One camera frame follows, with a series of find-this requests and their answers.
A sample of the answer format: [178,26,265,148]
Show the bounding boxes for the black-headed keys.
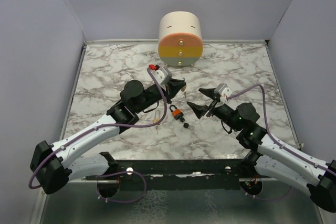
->
[180,118,193,130]

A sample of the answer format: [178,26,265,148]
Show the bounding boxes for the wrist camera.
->
[153,67,172,86]
[214,83,232,103]

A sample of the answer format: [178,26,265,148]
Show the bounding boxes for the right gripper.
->
[188,88,241,132]

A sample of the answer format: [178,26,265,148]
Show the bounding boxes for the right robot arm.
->
[187,84,335,213]

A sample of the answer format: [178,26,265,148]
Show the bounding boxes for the orange black padlock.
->
[169,104,184,120]

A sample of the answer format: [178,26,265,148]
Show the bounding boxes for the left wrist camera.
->
[153,67,172,86]

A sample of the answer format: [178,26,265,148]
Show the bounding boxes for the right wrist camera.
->
[214,83,232,103]

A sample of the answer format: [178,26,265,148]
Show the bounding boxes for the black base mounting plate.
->
[85,152,259,191]

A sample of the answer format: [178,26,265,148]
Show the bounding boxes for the small brass padlock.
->
[181,78,187,98]

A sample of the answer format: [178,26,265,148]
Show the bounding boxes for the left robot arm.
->
[28,79,186,194]

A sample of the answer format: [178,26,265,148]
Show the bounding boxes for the round three-drawer storage box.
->
[158,11,203,67]

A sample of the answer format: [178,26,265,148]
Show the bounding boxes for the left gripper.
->
[135,79,186,114]

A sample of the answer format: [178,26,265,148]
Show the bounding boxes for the long-shackle brass padlock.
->
[153,110,161,134]

